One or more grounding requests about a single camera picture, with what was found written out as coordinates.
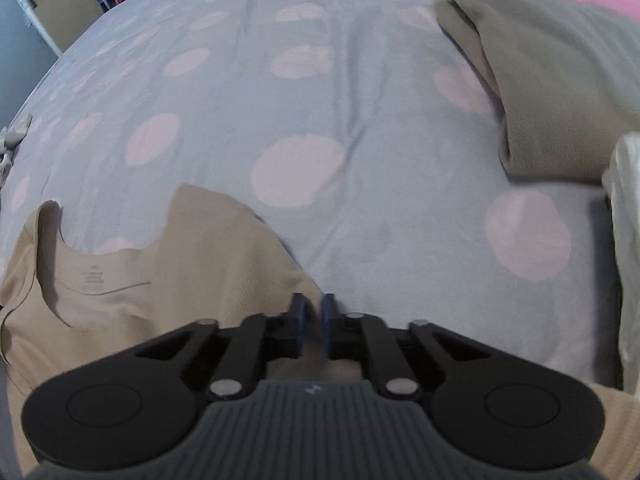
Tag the grey striped garment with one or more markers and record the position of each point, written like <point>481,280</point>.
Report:
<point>10,135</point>

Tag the white ribbed garment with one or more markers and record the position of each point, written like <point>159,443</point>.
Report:
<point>627,260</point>

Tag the beige sweater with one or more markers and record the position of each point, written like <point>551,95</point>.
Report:
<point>200,270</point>

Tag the olive green garment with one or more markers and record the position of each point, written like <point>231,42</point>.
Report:
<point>550,85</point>

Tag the wooden door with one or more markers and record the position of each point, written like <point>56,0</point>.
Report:
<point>55,5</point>

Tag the grey pink-dotted blanket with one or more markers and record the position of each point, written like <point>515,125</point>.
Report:
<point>350,110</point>

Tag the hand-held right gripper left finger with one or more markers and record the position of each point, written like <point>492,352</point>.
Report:
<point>298,327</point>

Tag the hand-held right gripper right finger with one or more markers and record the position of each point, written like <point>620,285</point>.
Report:
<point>327,327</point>

